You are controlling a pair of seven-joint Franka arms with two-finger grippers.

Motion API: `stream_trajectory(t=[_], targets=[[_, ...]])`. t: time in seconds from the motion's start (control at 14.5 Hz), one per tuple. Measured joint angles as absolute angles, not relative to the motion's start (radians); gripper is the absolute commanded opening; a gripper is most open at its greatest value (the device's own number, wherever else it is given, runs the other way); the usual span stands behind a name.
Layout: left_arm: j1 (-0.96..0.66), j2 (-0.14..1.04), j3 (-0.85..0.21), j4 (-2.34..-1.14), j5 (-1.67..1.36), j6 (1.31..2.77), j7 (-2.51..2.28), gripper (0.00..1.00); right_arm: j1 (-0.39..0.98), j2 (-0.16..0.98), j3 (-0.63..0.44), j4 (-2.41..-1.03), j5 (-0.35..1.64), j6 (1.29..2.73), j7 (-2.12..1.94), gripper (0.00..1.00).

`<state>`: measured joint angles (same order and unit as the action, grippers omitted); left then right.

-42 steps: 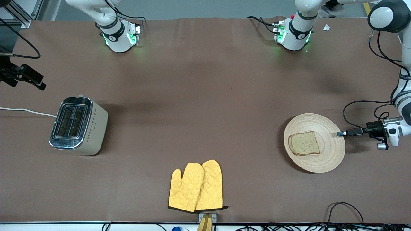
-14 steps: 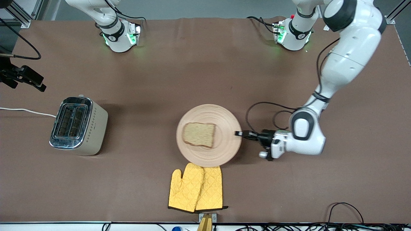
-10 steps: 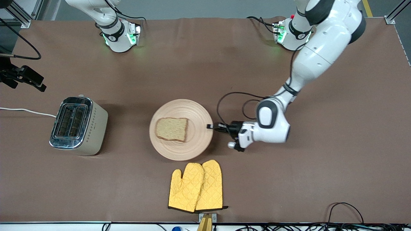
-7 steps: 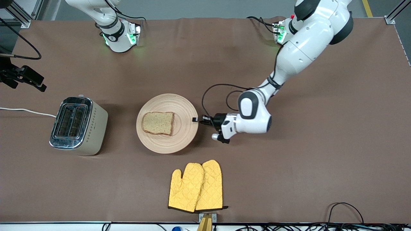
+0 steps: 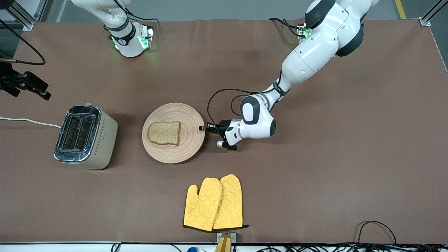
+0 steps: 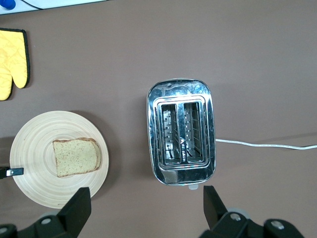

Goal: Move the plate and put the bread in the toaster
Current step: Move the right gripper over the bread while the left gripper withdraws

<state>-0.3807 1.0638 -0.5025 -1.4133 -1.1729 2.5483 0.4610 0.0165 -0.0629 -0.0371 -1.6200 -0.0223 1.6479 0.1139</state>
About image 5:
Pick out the round wooden plate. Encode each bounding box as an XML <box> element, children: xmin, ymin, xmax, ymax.
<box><xmin>142</xmin><ymin>102</ymin><xmax>206</xmax><ymax>164</ymax></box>

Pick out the brown bread slice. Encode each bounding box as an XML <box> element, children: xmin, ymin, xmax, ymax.
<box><xmin>147</xmin><ymin>121</ymin><xmax>181</xmax><ymax>146</ymax></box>

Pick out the cream and chrome toaster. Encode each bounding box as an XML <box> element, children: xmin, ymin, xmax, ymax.
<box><xmin>54</xmin><ymin>103</ymin><xmax>118</xmax><ymax>170</ymax></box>

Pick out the yellow quilted oven mitt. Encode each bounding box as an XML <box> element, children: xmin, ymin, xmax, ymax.
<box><xmin>213</xmin><ymin>174</ymin><xmax>249</xmax><ymax>230</ymax></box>
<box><xmin>183</xmin><ymin>177</ymin><xmax>223</xmax><ymax>232</ymax></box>

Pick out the brown table cover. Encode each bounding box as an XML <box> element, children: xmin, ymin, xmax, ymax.
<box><xmin>0</xmin><ymin>18</ymin><xmax>448</xmax><ymax>244</ymax></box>

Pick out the white toaster power cord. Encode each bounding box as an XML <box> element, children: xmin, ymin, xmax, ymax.
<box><xmin>0</xmin><ymin>117</ymin><xmax>63</xmax><ymax>128</ymax></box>

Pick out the aluminium frame post with bracket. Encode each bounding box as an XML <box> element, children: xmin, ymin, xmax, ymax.
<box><xmin>419</xmin><ymin>0</ymin><xmax>448</xmax><ymax>28</ymax></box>
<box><xmin>0</xmin><ymin>0</ymin><xmax>48</xmax><ymax>31</ymax></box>

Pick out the yellow wooden stick with bracket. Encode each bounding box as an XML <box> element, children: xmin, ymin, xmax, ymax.
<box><xmin>214</xmin><ymin>232</ymin><xmax>237</xmax><ymax>252</ymax></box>

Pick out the black left arm base cable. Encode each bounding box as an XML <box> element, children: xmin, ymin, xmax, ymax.
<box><xmin>269</xmin><ymin>17</ymin><xmax>302</xmax><ymax>37</ymax></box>

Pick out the black arm base cable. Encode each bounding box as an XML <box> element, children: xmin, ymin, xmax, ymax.
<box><xmin>269</xmin><ymin>17</ymin><xmax>302</xmax><ymax>37</ymax></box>
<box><xmin>112</xmin><ymin>0</ymin><xmax>161</xmax><ymax>25</ymax></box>

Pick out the black right arm base cable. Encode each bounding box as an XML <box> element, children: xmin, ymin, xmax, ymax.
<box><xmin>112</xmin><ymin>0</ymin><xmax>161</xmax><ymax>25</ymax></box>

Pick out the white table edge rail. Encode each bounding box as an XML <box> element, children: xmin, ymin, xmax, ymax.
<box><xmin>0</xmin><ymin>241</ymin><xmax>448</xmax><ymax>252</ymax></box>

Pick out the black cable bundle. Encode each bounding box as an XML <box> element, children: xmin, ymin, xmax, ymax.
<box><xmin>259</xmin><ymin>243</ymin><xmax>448</xmax><ymax>252</ymax></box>

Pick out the black looped cable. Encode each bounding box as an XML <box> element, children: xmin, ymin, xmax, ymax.
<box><xmin>357</xmin><ymin>220</ymin><xmax>398</xmax><ymax>245</ymax></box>

